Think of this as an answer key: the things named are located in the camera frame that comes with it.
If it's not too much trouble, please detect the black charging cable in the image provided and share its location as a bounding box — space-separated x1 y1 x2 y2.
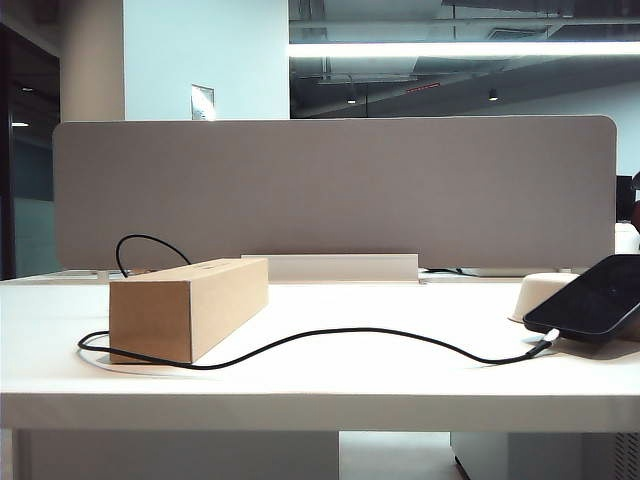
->
77 233 562 371

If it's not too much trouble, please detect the black smartphone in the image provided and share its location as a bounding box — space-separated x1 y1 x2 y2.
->
522 253 640 345

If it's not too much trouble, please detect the grey fabric desk divider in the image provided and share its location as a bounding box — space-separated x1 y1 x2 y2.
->
52 114 621 271

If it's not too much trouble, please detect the long brown cardboard box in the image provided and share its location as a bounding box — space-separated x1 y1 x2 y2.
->
108 257 270 365

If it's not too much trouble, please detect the beige moulded pulp tray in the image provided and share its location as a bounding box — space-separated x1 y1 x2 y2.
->
507 272 582 325

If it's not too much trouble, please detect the long ceiling light strip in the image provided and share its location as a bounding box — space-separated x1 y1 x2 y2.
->
288 40 640 58

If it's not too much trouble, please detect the beige round pillar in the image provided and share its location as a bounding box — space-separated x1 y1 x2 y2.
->
59 0 126 122

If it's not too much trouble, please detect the white rounded appliance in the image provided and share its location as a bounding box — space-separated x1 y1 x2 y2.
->
613 223 640 257

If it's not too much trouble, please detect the black monitor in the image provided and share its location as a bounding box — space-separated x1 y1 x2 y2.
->
616 175 633 222

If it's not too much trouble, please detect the person in background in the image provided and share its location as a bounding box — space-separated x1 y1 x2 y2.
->
629 170 640 237

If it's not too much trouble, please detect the white rectangular cable tray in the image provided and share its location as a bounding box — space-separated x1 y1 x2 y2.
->
240 253 420 282

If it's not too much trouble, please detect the framed wall notice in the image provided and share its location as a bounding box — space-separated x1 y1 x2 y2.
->
190 83 216 122

